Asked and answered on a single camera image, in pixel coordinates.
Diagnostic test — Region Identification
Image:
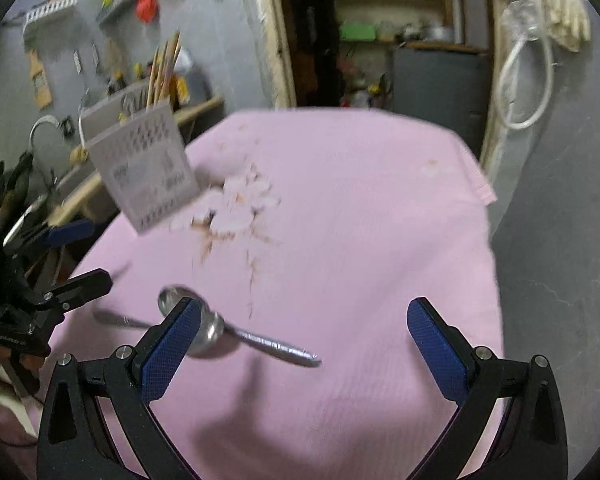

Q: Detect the white hose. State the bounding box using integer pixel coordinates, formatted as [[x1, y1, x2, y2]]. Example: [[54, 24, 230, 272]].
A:
[[493, 4, 555, 131]]

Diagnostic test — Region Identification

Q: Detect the white perforated utensil holder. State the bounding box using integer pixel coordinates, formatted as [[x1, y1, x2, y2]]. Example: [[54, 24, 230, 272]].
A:
[[79, 81, 200, 234]]

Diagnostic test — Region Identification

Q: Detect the wooden shelf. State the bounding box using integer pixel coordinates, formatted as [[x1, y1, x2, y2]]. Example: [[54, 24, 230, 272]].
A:
[[48, 96, 223, 233]]

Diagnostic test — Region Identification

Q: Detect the left hand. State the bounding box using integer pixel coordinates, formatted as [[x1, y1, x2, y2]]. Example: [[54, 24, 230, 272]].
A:
[[0, 346, 45, 392]]

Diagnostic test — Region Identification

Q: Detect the green box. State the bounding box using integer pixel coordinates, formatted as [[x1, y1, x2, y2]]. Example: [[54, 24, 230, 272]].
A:
[[339, 22, 376, 42]]

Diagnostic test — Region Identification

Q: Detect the silver spoon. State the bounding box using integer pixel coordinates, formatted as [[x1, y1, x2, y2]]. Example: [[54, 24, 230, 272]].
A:
[[157, 285, 323, 369], [92, 309, 151, 330]]

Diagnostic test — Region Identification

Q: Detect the dark grey cabinet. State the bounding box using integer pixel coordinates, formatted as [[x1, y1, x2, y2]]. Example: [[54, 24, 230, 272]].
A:
[[392, 48, 492, 156]]

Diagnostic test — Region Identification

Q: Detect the red plastic bag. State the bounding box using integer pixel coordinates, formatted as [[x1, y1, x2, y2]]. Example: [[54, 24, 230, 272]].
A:
[[135, 0, 158, 24]]

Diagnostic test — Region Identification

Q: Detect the wooden grater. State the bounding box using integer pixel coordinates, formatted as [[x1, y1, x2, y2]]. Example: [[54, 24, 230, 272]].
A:
[[28, 50, 53, 110]]

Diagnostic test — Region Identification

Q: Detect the pink floral tablecloth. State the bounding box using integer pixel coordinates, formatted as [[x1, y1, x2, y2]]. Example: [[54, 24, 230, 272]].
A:
[[81, 108, 503, 479]]

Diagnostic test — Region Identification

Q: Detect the wooden chopstick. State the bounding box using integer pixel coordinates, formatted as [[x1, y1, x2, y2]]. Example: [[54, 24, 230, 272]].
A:
[[159, 30, 181, 100], [146, 48, 160, 108], [152, 42, 169, 103]]

